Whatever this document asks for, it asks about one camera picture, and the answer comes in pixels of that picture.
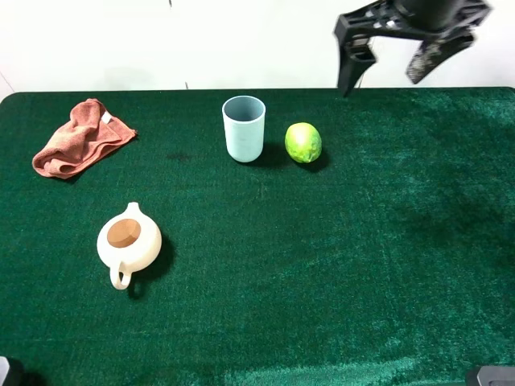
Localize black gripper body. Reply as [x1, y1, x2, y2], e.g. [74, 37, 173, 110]
[334, 0, 492, 44]

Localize green lime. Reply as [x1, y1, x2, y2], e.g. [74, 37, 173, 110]
[285, 122, 322, 163]

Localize light blue plastic cup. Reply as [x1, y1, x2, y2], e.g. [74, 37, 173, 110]
[221, 96, 266, 163]

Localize cream teapot with wooden lid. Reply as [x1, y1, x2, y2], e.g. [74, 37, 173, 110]
[97, 202, 162, 290]

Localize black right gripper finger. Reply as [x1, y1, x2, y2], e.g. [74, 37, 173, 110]
[406, 34, 475, 84]

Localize crumpled orange cloth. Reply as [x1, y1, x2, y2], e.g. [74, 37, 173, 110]
[32, 98, 137, 179]

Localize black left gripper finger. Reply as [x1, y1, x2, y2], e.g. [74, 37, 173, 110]
[336, 34, 377, 97]

